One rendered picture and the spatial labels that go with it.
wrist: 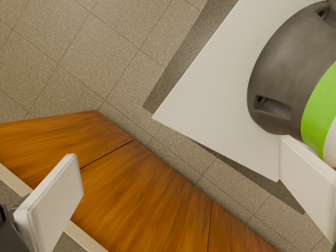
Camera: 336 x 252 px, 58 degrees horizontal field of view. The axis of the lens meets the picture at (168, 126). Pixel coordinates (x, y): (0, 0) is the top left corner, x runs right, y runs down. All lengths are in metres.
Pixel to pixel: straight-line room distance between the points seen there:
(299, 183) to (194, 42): 0.37
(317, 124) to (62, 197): 0.21
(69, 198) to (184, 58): 0.37
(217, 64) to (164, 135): 1.21
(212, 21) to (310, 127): 0.28
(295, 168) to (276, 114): 0.14
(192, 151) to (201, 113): 1.18
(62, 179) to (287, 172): 0.13
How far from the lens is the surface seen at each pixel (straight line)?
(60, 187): 0.18
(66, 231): 0.64
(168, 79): 0.51
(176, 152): 1.49
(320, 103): 0.28
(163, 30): 1.50
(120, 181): 0.99
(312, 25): 0.31
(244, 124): 0.35
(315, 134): 0.29
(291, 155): 0.19
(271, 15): 0.30
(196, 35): 0.51
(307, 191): 0.17
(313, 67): 0.29
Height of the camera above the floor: 1.44
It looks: 78 degrees down
